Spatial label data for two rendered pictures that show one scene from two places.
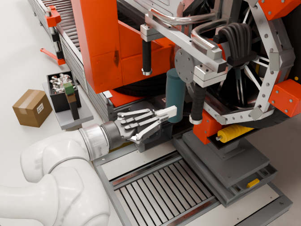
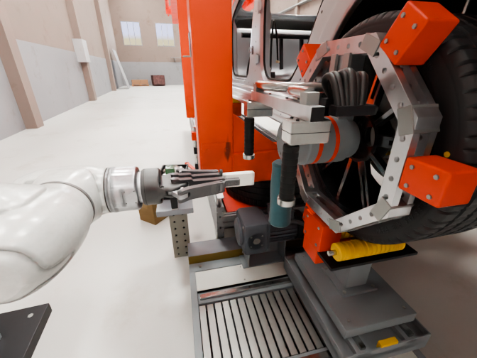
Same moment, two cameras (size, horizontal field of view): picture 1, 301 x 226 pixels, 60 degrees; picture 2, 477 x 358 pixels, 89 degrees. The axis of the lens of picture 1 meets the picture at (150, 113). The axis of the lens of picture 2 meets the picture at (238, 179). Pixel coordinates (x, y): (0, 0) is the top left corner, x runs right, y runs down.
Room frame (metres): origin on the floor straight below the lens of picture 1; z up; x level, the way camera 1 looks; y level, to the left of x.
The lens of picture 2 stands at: (0.13, -0.19, 1.04)
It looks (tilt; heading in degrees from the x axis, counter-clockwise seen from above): 24 degrees down; 16
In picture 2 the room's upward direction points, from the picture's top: straight up
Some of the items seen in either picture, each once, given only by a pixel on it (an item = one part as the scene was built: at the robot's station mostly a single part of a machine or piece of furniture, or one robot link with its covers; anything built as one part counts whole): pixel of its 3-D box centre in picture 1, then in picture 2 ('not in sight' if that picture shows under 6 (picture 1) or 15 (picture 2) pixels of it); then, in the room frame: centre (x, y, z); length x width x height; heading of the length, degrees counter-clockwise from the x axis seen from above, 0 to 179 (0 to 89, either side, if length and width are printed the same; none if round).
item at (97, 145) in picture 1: (94, 141); (127, 188); (0.48, 0.15, 0.83); 0.09 x 0.06 x 0.09; 31
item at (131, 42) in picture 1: (157, 40); (277, 143); (1.37, -0.04, 0.69); 0.52 x 0.17 x 0.35; 120
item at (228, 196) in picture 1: (221, 156); (343, 294); (1.00, -0.42, 0.13); 0.50 x 0.36 x 0.10; 30
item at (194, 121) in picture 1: (198, 102); (288, 173); (0.65, -0.15, 0.83); 0.04 x 0.04 x 0.16
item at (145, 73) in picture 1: (146, 56); (249, 137); (0.94, 0.01, 0.83); 0.04 x 0.04 x 0.16
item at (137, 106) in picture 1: (165, 122); (276, 236); (1.16, -0.09, 0.26); 0.42 x 0.18 x 0.35; 120
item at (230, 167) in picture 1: (227, 134); (352, 261); (1.00, -0.42, 0.32); 0.40 x 0.30 x 0.28; 30
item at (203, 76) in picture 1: (210, 72); (305, 129); (0.66, -0.18, 0.93); 0.09 x 0.05 x 0.05; 120
